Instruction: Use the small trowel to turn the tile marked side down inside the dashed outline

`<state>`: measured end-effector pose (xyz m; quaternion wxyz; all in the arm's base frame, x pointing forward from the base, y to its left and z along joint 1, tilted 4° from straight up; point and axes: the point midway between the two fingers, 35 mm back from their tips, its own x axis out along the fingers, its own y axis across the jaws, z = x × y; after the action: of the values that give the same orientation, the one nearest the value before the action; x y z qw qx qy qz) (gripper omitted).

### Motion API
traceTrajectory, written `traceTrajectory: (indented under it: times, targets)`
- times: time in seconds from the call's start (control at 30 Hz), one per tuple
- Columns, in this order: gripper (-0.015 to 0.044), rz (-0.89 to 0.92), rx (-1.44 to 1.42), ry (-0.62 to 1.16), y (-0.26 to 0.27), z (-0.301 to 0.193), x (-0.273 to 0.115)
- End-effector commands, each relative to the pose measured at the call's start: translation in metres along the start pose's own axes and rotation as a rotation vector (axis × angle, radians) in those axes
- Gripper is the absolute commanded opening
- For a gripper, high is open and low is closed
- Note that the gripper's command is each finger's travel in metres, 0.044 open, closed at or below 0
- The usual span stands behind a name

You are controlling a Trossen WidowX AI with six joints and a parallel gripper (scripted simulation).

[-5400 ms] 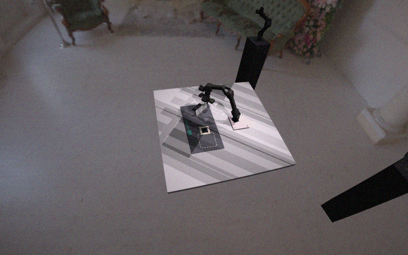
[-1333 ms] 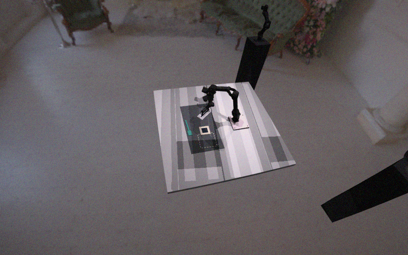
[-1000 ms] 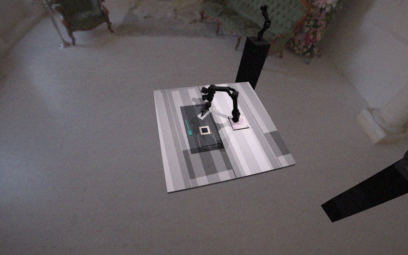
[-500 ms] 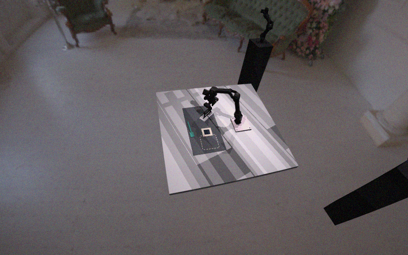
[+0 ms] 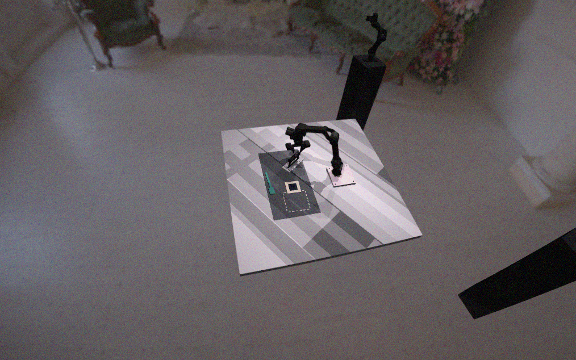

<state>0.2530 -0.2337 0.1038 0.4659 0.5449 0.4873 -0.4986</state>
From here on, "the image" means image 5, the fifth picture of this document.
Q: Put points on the teal small trowel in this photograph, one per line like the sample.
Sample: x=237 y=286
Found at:
x=271 y=189

